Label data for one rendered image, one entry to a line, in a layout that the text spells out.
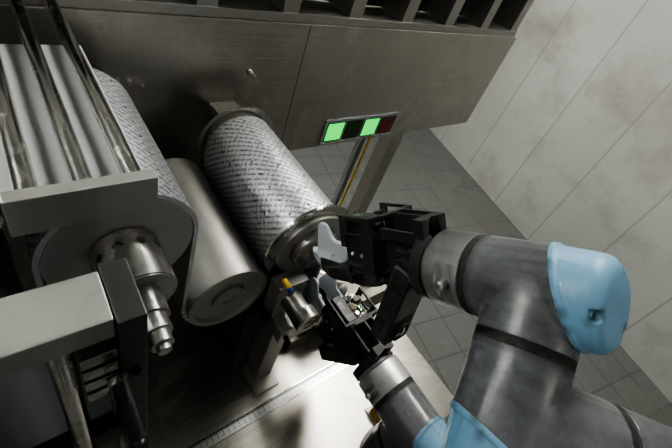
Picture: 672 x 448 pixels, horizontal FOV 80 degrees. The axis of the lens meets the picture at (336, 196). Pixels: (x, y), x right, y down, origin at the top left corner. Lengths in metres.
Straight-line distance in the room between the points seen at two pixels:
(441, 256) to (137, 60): 0.53
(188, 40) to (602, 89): 2.65
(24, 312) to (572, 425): 0.36
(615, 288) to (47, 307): 0.37
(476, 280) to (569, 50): 2.88
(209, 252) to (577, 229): 2.74
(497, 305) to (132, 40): 0.59
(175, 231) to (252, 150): 0.23
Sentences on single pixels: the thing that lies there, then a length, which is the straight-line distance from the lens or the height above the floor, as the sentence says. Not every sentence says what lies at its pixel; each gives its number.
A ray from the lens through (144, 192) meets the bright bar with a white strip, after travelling 0.36.
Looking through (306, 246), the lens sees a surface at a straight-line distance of 0.57.
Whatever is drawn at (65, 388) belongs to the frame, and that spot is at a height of 1.37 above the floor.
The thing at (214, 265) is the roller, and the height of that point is 1.23.
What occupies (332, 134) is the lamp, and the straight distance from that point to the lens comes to 1.00.
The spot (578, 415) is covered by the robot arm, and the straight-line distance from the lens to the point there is 0.36.
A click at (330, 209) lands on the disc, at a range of 0.57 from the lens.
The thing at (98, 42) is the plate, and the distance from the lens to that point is 0.68.
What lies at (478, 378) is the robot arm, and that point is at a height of 1.44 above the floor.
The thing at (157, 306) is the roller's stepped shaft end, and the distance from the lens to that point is 0.40.
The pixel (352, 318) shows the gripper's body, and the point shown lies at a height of 1.16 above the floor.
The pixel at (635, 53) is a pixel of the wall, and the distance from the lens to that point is 2.98.
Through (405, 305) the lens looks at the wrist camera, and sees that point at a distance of 0.46.
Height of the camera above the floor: 1.69
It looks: 39 degrees down
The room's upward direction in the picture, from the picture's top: 22 degrees clockwise
